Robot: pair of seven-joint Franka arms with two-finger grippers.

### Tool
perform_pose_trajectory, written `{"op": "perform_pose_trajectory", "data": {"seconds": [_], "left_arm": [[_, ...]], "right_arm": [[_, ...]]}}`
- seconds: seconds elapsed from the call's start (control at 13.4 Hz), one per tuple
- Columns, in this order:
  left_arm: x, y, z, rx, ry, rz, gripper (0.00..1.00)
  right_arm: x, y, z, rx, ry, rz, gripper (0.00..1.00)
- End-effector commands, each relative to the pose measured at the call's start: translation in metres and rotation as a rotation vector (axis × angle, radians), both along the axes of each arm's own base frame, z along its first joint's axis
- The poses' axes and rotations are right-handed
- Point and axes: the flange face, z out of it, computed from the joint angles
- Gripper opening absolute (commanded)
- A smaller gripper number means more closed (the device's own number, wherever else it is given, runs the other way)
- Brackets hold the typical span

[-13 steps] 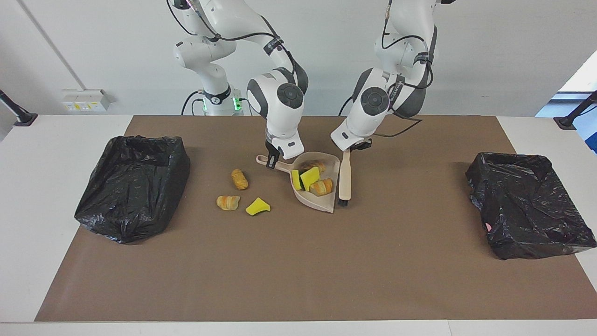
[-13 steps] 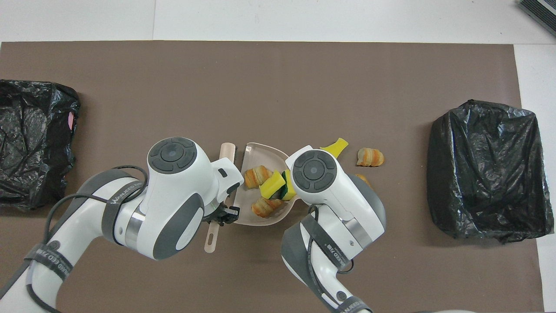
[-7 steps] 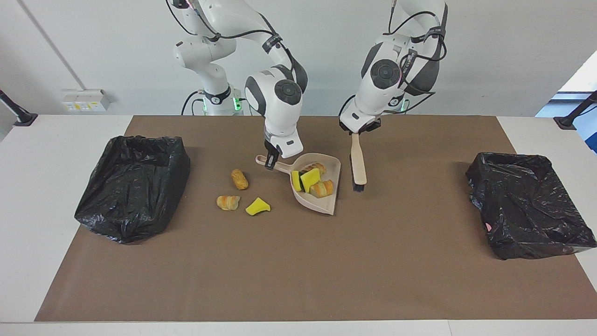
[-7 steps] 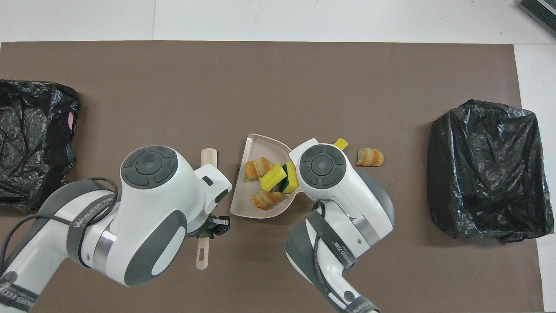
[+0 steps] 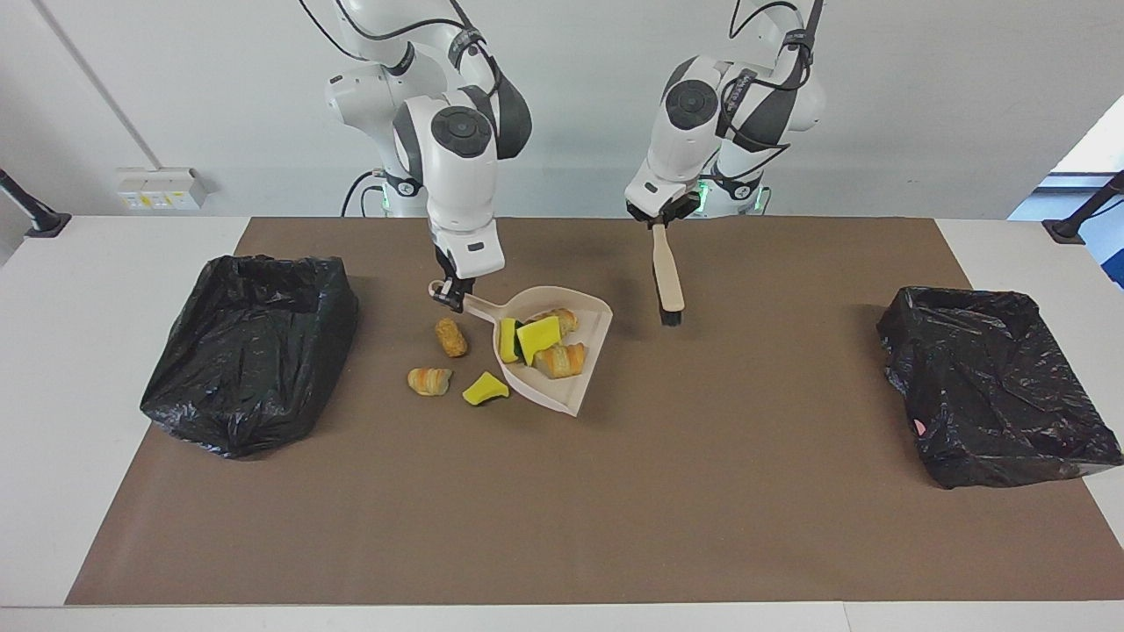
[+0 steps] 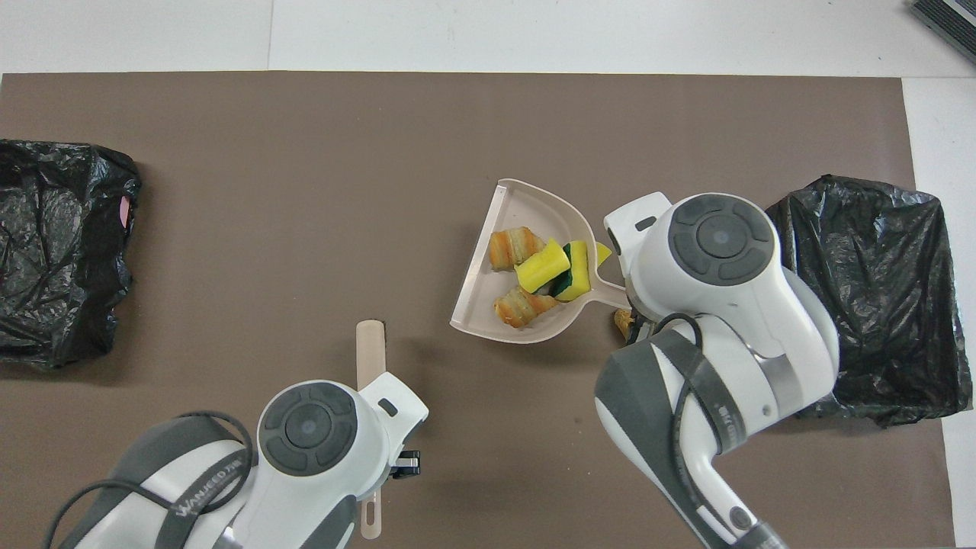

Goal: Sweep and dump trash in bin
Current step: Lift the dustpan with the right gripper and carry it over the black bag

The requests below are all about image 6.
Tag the beige brush with black bristles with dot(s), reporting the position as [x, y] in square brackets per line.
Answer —
[371, 351]

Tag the orange striped bread piece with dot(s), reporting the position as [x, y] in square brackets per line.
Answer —
[522, 306]
[512, 245]

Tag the notched yellow sponge piece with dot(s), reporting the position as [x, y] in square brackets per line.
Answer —
[543, 267]

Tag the yellow sponge with green backing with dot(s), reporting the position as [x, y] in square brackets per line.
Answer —
[578, 267]

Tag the beige plastic dustpan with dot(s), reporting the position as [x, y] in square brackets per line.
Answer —
[534, 212]

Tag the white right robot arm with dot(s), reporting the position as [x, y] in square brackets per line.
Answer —
[724, 305]

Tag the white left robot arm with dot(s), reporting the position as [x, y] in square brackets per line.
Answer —
[305, 488]

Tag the black bag bin pink spot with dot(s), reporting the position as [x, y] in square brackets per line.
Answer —
[46, 252]

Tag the black bag lined bin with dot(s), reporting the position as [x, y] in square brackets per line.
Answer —
[900, 305]

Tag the brown oval bread roll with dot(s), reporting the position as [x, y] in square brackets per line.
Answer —
[623, 322]

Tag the small yellow sponge wedge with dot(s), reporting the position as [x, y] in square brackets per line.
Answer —
[602, 253]

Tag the brown table mat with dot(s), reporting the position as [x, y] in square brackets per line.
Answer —
[305, 152]

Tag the grey ribbed device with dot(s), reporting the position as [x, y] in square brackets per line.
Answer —
[949, 19]

